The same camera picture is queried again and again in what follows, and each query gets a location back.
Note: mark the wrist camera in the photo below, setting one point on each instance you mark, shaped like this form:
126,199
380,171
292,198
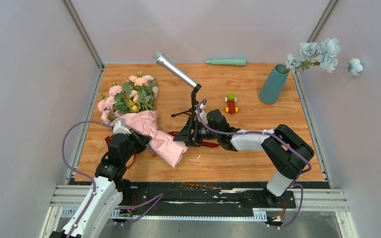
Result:
121,127
202,114

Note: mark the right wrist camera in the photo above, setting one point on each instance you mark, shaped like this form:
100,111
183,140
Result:
202,114

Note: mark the black microphone tripod stand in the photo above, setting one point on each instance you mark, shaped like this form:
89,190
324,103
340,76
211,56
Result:
193,110

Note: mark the teal cylindrical vase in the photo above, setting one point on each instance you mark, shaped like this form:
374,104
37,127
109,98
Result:
274,84

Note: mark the mint green toy microphone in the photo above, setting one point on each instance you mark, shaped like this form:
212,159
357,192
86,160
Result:
233,61

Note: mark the light blue artificial flowers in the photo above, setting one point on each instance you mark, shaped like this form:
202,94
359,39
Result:
321,54

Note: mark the silver microphone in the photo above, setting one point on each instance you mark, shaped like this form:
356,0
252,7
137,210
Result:
163,61

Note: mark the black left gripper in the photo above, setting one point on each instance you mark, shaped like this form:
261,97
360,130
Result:
142,140

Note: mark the dark red printed ribbon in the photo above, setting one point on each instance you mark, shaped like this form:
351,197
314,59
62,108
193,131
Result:
149,149

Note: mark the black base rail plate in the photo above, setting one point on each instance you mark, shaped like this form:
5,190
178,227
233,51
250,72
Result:
205,200

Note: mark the toy brick car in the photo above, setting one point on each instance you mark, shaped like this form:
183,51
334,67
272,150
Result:
231,107

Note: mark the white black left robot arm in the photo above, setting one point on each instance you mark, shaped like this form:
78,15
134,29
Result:
108,187

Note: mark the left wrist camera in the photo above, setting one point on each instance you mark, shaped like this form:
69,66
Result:
121,127

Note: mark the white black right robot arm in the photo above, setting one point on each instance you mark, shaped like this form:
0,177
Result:
288,152

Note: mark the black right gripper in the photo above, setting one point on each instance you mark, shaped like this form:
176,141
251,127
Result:
185,136

